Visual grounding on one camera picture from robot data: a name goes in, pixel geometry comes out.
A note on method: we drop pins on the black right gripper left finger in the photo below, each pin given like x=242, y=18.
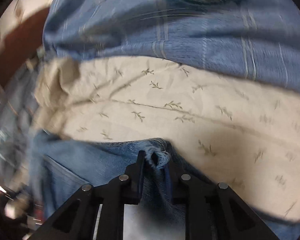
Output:
x=97, y=212

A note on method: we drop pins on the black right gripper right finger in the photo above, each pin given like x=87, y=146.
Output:
x=208, y=210

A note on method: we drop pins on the light blue denim jeans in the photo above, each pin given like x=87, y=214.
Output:
x=58, y=168

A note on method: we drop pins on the cream leaf-print bedsheet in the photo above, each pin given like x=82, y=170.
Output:
x=241, y=132

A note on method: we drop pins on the brown armchair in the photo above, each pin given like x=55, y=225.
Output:
x=20, y=44

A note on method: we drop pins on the blue plaid cushion cover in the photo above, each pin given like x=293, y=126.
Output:
x=255, y=39

